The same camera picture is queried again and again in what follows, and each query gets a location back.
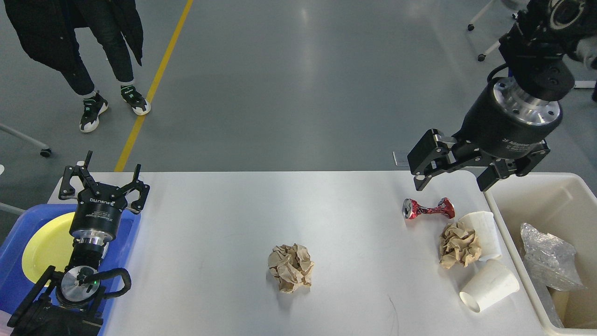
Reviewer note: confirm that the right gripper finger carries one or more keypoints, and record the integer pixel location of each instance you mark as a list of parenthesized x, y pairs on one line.
[(436, 153), (499, 169)]

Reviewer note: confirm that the crushed red soda can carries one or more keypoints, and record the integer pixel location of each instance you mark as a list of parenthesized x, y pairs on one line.
[(412, 209)]

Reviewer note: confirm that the white office chair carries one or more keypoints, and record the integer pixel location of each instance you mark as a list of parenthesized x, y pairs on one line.
[(490, 21)]

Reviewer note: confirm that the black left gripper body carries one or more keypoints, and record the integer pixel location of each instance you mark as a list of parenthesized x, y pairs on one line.
[(97, 213)]

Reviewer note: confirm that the small brown paper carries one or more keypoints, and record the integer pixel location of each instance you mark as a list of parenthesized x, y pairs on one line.
[(458, 245)]

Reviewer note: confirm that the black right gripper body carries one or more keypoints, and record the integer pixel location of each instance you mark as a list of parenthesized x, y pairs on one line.
[(506, 122)]

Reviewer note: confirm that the white bar on floor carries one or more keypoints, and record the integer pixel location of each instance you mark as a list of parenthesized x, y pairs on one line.
[(584, 84)]

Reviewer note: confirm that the yellow-green plastic plate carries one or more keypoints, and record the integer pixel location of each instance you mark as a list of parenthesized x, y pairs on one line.
[(52, 245)]

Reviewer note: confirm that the brown paper ball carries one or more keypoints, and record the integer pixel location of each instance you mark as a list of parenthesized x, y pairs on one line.
[(291, 266)]

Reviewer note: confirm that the white chair leg left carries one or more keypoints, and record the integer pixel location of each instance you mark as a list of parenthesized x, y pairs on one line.
[(44, 149)]

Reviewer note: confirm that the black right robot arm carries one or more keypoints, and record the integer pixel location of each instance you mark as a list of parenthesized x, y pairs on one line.
[(533, 49)]

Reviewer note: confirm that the white paper cup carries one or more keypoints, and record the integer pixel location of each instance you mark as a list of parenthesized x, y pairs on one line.
[(492, 283), (486, 231)]

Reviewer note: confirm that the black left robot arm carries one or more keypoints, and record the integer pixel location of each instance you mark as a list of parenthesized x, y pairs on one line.
[(66, 303)]

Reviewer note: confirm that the white paper cup upright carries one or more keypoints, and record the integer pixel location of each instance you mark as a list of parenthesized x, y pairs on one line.
[(486, 231)]

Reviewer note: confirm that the floor outlet plates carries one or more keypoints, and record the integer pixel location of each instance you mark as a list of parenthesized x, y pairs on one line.
[(401, 159)]

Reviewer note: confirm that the foil tray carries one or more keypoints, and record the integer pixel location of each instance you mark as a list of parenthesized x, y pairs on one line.
[(543, 298), (550, 260)]

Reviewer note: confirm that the cream plastic bin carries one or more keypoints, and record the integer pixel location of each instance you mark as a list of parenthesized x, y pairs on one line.
[(560, 204)]

